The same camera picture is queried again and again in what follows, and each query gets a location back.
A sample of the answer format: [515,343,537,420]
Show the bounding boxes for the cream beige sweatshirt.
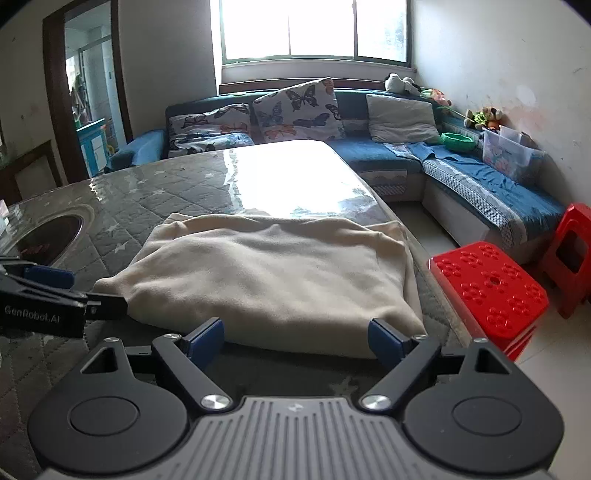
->
[94,214,425,358]

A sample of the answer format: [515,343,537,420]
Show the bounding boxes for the red plastic stool far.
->
[541,203,591,319]

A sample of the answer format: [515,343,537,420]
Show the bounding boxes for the black round induction cooktop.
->
[4,214,84,266]

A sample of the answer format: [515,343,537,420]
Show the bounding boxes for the window with green frame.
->
[218,0,412,66]

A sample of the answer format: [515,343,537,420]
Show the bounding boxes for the butterfly pillow lying flat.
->
[168,104,254,158]

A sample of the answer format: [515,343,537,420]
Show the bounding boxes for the blue small cabinet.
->
[76,118,109,177]

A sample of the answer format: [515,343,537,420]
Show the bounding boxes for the clear plastic storage box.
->
[483,125,546,185]

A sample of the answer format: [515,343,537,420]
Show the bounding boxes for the panda plush toy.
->
[385,73,421,96]

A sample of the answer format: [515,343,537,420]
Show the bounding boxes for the red plastic stool near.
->
[428,241,549,361]

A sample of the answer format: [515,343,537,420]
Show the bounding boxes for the blue sofa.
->
[104,88,567,259]

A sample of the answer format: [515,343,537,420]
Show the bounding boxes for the green bowl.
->
[441,132,477,153]

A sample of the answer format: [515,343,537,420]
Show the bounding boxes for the grey plain cushion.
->
[366,94,441,144]

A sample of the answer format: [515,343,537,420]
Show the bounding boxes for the dark wooden side table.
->
[1,141,63,206]

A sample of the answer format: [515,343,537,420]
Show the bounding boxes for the colourful plush toys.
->
[464,107,504,131]

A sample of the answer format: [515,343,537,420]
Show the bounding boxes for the butterfly pillow upright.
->
[252,78,346,143]

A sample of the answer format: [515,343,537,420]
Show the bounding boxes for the red plastic stool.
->
[541,203,591,319]
[428,241,549,361]

